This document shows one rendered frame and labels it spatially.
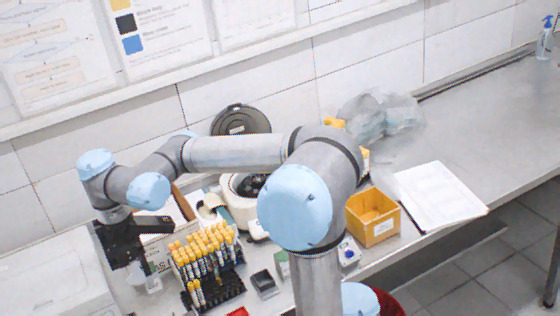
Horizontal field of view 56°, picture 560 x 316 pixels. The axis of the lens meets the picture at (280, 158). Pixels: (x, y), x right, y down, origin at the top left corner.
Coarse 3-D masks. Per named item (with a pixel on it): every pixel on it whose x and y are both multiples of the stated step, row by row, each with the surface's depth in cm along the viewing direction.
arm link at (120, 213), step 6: (120, 204) 110; (96, 210) 110; (102, 210) 109; (108, 210) 110; (114, 210) 110; (120, 210) 111; (126, 210) 112; (102, 216) 110; (108, 216) 110; (114, 216) 110; (120, 216) 111; (126, 216) 113; (102, 222) 112; (108, 222) 111; (114, 222) 111
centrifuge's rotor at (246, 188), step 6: (252, 174) 180; (258, 174) 180; (264, 174) 179; (270, 174) 179; (246, 180) 177; (252, 180) 176; (258, 180) 174; (264, 180) 175; (240, 186) 176; (246, 186) 174; (252, 186) 176; (258, 186) 174; (240, 192) 174; (246, 192) 172; (252, 192) 172; (258, 192) 172
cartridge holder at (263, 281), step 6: (264, 270) 152; (252, 276) 151; (258, 276) 152; (264, 276) 153; (270, 276) 151; (252, 282) 152; (258, 282) 151; (264, 282) 151; (270, 282) 148; (258, 288) 149; (264, 288) 148; (270, 288) 149; (276, 288) 149; (264, 294) 148; (270, 294) 148
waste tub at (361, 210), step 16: (368, 192) 167; (352, 208) 167; (368, 208) 170; (384, 208) 166; (400, 208) 157; (352, 224) 161; (368, 224) 154; (384, 224) 157; (400, 224) 161; (368, 240) 157
